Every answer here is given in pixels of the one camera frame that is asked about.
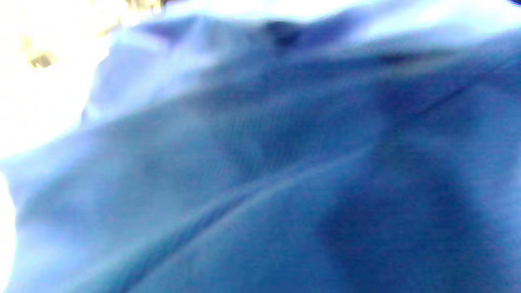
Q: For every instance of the blue t-shirt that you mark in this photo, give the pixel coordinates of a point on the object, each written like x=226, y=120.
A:
x=285, y=162

